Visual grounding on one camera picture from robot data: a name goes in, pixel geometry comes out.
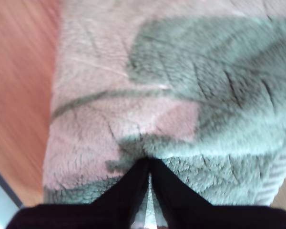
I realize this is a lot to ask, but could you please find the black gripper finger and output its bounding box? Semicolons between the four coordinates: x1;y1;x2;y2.
151;158;213;229
92;158;150;229

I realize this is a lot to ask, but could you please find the white and mint tea towel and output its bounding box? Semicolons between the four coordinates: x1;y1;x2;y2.
42;0;286;229

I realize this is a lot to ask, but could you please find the pale blue edged white panel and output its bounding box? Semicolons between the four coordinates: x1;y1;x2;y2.
0;162;24;229

